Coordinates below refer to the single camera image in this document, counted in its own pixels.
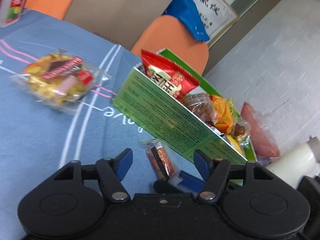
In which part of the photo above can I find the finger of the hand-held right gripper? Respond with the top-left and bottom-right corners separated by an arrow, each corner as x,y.
178,171 -> 206,193
153,180 -> 181,194

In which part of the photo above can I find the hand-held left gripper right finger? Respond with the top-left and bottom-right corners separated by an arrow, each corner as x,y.
194,149 -> 273,203

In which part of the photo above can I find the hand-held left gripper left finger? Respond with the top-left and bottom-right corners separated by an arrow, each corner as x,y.
54,148 -> 133,204

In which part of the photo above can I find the small clear orange packet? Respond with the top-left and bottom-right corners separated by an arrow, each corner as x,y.
139,139 -> 182,183

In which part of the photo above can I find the yellow snack packet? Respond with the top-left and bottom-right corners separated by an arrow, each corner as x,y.
226,134 -> 245,156

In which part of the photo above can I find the orange snack packet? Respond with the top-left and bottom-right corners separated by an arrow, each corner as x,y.
209,94 -> 235,135

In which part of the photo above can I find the clear orange-striped brown packet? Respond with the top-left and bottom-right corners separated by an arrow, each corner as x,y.
183,92 -> 216,123

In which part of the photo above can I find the green cardboard box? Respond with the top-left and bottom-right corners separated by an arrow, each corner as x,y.
111,48 -> 258,186

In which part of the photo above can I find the red snack packet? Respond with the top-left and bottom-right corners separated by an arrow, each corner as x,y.
140,49 -> 201,98

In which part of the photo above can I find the white thermos jug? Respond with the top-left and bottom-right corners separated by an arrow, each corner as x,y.
264,136 -> 320,188

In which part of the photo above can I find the reddish plastic bowl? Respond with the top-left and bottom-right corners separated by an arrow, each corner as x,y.
241,102 -> 281,158

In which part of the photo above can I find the blue tablecloth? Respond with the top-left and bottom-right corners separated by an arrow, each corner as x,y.
0,9 -> 201,205

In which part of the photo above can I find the clear yellow chips packet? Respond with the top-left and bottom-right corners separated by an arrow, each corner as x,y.
10,52 -> 111,115

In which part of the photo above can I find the brown cardboard box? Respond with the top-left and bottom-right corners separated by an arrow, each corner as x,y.
62,0 -> 173,52

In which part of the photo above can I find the blue plastic bag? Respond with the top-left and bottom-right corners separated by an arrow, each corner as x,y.
156,0 -> 211,42

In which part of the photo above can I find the clear plastic drink bottle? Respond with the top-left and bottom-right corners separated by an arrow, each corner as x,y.
0,0 -> 35,28

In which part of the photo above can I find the calligraphy wall poster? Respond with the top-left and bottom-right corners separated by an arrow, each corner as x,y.
184,0 -> 238,38

